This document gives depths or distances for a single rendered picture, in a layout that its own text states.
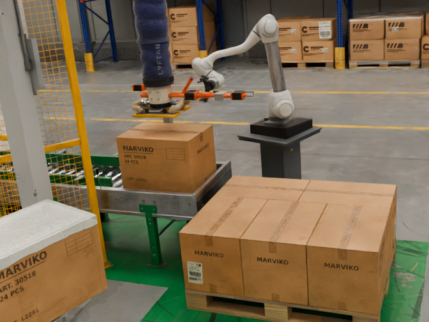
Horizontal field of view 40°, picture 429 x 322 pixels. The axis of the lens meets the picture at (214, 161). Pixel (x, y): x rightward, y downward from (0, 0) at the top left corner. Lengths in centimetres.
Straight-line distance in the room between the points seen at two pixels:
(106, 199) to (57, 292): 168
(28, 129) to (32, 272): 117
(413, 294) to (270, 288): 95
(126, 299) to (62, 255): 139
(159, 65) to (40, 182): 117
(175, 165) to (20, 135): 114
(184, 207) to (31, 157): 112
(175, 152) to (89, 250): 146
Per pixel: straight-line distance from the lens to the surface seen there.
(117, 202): 442
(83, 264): 293
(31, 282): 278
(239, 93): 409
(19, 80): 363
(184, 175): 421
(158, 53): 422
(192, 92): 424
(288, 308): 371
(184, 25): 1213
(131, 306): 408
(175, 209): 420
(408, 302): 399
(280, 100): 452
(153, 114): 427
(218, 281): 376
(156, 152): 426
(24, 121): 366
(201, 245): 368
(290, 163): 485
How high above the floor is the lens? 213
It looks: 19 degrees down
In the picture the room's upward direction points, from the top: 5 degrees counter-clockwise
